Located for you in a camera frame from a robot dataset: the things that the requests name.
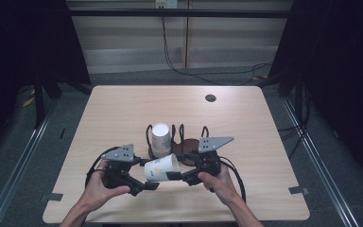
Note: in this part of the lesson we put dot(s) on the black metal stand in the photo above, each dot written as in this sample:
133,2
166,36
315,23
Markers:
39,104

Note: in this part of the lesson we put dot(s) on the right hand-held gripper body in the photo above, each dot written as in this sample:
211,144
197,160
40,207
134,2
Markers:
212,143

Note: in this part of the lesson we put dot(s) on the white wall outlet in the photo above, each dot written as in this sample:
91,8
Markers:
166,3

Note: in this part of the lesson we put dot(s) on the person's right hand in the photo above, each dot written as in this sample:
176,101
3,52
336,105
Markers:
222,186

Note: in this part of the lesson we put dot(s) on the black curtain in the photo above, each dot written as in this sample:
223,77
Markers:
19,47
343,78

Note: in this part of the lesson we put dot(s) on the metal floor rail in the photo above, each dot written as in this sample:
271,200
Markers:
19,170
321,164

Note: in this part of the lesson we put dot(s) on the black horizontal frame bar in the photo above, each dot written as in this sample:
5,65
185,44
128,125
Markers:
123,12

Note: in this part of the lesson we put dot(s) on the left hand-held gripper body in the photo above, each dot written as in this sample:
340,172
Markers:
119,153

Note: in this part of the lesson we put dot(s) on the person's left hand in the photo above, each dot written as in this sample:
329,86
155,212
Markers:
96,192

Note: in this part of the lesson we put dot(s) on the floral white paper cup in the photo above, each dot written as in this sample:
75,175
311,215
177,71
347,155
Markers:
160,168

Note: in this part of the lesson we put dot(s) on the yellow floor tape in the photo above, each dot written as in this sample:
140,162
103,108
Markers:
28,101

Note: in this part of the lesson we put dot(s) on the grey tape strip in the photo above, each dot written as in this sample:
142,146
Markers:
52,197
299,190

